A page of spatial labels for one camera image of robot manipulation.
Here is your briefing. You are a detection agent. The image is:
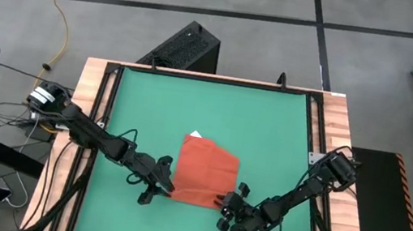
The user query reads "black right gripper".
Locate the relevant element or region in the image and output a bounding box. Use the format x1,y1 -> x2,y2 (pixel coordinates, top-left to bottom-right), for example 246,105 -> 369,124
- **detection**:
209,191 -> 267,231

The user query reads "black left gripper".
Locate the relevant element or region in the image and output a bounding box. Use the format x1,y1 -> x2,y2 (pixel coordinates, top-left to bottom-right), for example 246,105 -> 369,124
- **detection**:
123,151 -> 180,210

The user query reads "orange towel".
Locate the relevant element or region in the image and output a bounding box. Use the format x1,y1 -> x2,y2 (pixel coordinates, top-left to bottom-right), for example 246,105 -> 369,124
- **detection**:
168,127 -> 244,213

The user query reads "green table mat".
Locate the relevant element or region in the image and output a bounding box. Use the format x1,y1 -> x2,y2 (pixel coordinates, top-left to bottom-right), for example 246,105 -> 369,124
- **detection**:
73,62 -> 339,231

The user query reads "black table clamp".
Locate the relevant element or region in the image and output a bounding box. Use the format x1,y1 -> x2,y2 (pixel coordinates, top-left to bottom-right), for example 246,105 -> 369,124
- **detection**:
275,71 -> 290,92

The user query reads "black computer tower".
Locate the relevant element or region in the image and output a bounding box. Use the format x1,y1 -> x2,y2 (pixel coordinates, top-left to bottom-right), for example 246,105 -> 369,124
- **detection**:
136,13 -> 224,76

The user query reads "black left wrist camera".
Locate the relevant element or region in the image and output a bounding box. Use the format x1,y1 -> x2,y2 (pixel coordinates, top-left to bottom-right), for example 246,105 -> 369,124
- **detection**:
157,154 -> 174,169

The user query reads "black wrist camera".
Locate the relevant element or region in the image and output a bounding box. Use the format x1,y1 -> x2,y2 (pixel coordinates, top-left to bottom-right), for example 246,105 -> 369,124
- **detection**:
236,181 -> 252,199
157,154 -> 174,169

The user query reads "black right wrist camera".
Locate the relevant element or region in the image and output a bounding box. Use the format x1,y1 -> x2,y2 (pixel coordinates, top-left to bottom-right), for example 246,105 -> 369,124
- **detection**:
236,181 -> 252,199

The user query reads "black metal table frame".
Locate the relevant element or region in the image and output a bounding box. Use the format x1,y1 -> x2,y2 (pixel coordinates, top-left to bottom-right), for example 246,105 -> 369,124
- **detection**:
19,50 -> 392,231

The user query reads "white cable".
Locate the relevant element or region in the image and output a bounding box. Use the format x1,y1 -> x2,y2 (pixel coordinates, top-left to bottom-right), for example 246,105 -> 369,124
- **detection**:
6,116 -> 41,211

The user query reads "black cable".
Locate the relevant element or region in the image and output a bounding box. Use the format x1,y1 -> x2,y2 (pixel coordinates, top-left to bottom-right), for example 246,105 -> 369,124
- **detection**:
0,99 -> 57,142

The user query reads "yellow cable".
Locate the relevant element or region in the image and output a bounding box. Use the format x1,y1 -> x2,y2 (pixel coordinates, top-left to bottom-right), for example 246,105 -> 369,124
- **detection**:
4,0 -> 75,99

